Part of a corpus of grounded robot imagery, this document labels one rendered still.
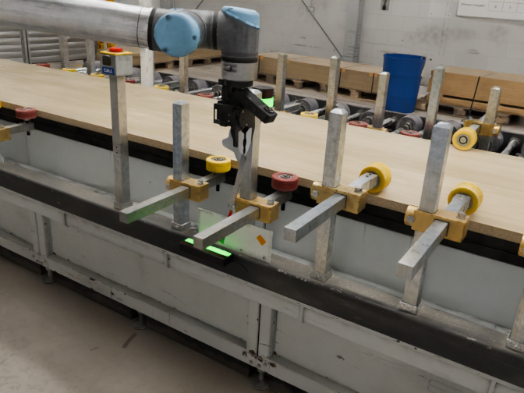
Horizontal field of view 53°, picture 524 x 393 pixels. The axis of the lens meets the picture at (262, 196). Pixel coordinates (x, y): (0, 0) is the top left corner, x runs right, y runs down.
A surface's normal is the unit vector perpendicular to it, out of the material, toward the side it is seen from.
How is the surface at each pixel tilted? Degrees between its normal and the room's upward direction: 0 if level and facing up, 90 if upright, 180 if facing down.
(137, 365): 0
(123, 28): 95
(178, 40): 91
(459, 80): 90
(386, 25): 90
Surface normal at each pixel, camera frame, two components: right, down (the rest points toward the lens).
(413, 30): -0.60, 0.27
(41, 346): 0.05, -0.93
